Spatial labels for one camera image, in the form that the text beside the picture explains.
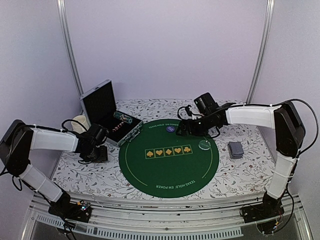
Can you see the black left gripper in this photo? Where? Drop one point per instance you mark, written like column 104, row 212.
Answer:
column 103, row 157

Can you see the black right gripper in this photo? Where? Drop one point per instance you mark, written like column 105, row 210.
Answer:
column 191, row 130

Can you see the green white dealer button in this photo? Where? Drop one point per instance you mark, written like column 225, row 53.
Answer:
column 204, row 145

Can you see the purple small blind button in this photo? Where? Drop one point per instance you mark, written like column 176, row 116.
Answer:
column 170, row 129

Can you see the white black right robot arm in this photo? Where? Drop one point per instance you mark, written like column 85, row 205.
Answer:
column 281, row 118

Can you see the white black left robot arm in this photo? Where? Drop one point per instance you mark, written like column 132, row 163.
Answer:
column 20, row 139

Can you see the cream ceramic mug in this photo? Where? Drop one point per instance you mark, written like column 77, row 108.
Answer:
column 79, row 124

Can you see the grey playing card deck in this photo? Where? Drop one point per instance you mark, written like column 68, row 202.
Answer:
column 235, row 150

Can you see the red black chip row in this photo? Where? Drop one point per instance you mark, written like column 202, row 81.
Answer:
column 118, row 126

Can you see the green poker chip row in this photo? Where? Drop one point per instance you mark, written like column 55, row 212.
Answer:
column 123, row 117

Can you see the aluminium poker chip case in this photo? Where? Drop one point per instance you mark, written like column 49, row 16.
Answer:
column 99, row 104

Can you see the round green poker mat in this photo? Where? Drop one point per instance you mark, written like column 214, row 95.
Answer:
column 164, row 165

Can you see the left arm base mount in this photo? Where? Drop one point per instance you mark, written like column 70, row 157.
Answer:
column 80, row 211

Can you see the aluminium front rail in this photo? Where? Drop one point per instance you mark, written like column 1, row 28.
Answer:
column 202, row 219

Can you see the right aluminium frame post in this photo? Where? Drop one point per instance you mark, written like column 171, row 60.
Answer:
column 270, row 5

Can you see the aluminium frame post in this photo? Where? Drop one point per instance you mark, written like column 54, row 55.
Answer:
column 62, row 13
column 270, row 5

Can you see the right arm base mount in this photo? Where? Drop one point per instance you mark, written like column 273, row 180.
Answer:
column 268, row 213

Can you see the left aluminium frame post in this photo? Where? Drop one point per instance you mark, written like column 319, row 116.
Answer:
column 62, row 13

